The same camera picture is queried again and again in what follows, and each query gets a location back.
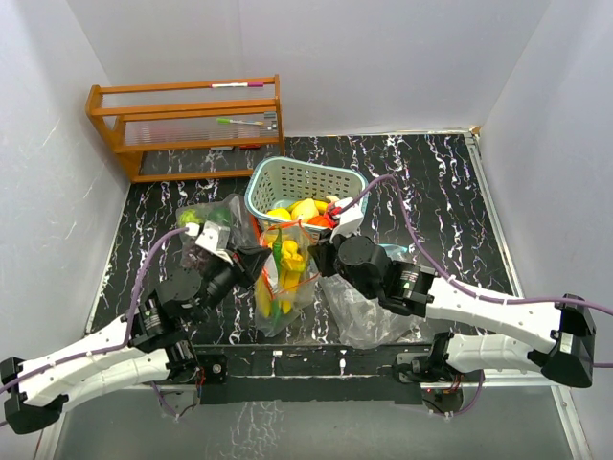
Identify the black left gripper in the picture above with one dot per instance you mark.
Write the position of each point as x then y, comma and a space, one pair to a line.
251, 260

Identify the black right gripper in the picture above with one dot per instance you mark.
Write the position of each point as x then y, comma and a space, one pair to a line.
323, 252

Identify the yellow bananas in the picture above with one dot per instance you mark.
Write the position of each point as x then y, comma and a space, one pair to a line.
295, 264

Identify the clear zip bag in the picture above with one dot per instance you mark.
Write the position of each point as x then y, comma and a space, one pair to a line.
294, 230
362, 323
230, 211

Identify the clear zip top bag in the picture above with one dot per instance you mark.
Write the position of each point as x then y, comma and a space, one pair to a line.
230, 211

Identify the dark red grapes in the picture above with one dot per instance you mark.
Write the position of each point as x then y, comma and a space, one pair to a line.
197, 258

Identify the green cucumber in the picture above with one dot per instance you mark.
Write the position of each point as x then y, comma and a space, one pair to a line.
279, 305

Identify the green custard apple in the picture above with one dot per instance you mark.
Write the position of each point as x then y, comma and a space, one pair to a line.
189, 216

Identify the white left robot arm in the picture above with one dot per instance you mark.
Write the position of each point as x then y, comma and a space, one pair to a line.
149, 343

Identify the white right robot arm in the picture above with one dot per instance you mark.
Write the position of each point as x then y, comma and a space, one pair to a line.
555, 338

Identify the orange carrot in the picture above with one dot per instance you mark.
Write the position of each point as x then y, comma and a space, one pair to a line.
324, 221

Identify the yellow pear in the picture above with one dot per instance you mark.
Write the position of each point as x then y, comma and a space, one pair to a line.
304, 210

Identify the teal plastic basket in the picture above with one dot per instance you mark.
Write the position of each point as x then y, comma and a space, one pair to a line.
278, 182

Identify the green white marker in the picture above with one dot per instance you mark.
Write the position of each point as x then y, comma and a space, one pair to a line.
230, 121

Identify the wooden rack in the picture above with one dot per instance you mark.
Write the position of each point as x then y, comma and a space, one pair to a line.
135, 120

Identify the pink white marker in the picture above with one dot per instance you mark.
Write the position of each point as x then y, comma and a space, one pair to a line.
238, 84

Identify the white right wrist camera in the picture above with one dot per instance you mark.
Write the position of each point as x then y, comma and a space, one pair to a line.
346, 222

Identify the black metal base rail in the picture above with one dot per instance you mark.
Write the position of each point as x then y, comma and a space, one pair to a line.
320, 373

